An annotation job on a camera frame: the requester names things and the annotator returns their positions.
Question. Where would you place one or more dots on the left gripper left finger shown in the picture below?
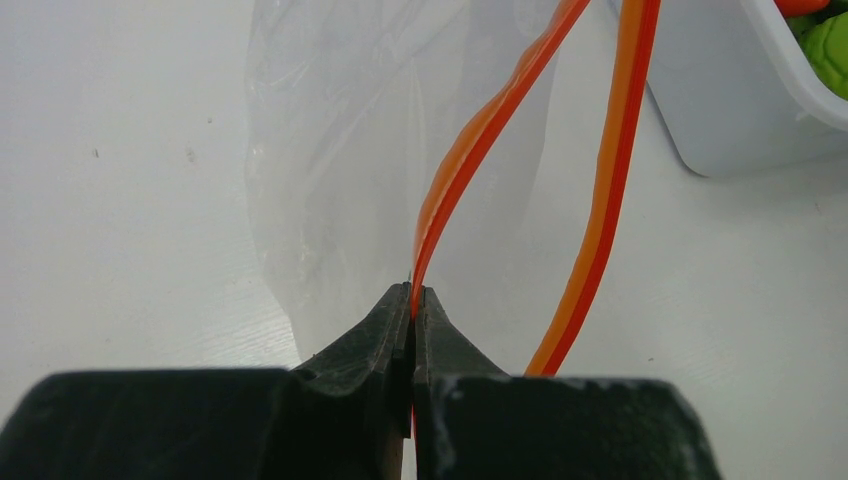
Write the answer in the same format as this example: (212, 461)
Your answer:
(342, 414)

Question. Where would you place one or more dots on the green toy cabbage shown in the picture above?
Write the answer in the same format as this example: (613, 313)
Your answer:
(823, 40)

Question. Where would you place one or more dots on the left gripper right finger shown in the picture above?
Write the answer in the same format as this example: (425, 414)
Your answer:
(474, 421)

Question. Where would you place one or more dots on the clear zip top bag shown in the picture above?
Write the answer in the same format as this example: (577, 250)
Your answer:
(431, 142)

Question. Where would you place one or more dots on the white plastic food bin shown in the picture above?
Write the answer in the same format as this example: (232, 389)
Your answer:
(737, 93)

